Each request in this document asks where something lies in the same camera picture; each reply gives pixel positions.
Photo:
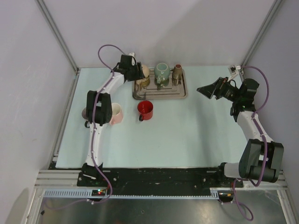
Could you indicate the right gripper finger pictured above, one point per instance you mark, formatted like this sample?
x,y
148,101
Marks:
x,y
207,91
214,85

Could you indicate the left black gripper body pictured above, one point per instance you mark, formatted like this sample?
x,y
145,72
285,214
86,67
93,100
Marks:
x,y
134,75

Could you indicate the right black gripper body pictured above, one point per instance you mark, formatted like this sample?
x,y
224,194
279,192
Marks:
x,y
229,92

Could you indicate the beige ceramic mug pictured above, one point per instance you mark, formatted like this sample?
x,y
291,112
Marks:
x,y
146,72

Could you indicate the red ceramic mug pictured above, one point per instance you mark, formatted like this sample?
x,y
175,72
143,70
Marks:
x,y
145,109

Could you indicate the pink ceramic mug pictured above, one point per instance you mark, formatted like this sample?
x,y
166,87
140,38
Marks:
x,y
117,114

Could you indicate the mauve ceramic cup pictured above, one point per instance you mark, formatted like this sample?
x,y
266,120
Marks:
x,y
85,117

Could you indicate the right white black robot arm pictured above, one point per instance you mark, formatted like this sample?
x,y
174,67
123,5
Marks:
x,y
262,157

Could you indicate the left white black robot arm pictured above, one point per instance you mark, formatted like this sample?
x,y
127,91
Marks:
x,y
99,110

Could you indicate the green ceramic mug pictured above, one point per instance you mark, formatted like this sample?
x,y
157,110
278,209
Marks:
x,y
161,72

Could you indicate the metal serving tray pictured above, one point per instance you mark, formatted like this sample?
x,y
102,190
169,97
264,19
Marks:
x,y
169,89

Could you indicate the brown ceramic cup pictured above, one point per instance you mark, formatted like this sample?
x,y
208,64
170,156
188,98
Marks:
x,y
176,74

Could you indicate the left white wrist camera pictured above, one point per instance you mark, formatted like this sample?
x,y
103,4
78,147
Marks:
x,y
132,54

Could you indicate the right aluminium frame post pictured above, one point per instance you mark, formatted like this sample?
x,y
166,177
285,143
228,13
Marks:
x,y
270,17

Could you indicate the aluminium frame post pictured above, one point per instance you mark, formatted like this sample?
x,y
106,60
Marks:
x,y
57,34
270,17

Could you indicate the left aluminium frame post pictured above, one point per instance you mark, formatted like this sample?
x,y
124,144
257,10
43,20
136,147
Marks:
x,y
57,34

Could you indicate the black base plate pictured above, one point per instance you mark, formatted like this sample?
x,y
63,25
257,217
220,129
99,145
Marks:
x,y
160,181

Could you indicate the grey slotted cable duct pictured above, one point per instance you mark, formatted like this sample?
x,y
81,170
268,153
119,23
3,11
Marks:
x,y
93,194

